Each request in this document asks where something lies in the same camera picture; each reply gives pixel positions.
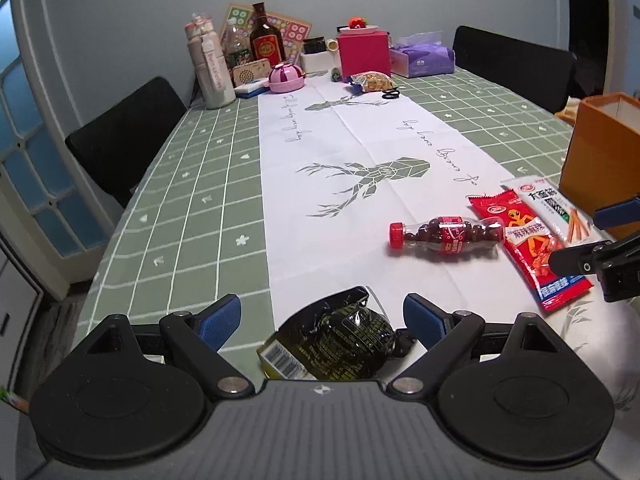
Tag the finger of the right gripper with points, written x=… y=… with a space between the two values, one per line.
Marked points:
x=619 y=214
x=579 y=260

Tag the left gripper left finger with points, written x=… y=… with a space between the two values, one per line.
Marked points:
x=191 y=342

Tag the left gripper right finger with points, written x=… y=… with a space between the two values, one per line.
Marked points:
x=448 y=339

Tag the orange cardboard box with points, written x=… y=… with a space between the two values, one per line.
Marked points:
x=602 y=162

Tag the red spicy strip packet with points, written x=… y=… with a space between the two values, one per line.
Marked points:
x=530 y=243

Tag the black foil snack packet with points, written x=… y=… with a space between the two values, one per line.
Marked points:
x=340 y=338

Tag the white snack stick packet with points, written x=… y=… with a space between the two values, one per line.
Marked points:
x=564 y=219

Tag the red cap candy bottle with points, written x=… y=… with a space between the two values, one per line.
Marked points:
x=448 y=238

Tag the green checked tablecloth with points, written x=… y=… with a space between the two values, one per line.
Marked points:
x=194 y=232

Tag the black chair right side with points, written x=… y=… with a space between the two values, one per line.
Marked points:
x=537 y=73

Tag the black chair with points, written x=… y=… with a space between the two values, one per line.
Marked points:
x=537 y=73
x=116 y=148

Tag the glass panel door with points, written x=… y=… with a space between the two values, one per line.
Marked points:
x=53 y=215

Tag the white deer table runner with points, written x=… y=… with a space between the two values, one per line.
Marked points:
x=337 y=169

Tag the black chair left side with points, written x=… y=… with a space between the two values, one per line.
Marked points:
x=116 y=148

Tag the black binder clip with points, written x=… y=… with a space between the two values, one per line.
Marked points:
x=391 y=94

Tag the white pink tumbler bottle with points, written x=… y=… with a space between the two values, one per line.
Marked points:
x=208 y=60

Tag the purple tissue pack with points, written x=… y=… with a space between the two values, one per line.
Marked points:
x=421 y=55

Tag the small nut snack bag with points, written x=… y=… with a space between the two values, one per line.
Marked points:
x=371 y=82

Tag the beige small radio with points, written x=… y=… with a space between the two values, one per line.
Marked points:
x=251 y=71

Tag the pink round container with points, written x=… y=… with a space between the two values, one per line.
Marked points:
x=286 y=77

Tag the magenta cube box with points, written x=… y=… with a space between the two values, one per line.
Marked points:
x=367 y=51

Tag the clear plastic water bottle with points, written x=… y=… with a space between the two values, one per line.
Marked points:
x=236 y=48

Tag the dark brown glass bottle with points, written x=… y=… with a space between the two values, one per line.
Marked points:
x=266 y=40

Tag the colourful dotted game board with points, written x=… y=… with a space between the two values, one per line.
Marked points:
x=293 y=31

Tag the plate with toy fruit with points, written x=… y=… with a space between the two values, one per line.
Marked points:
x=357 y=26

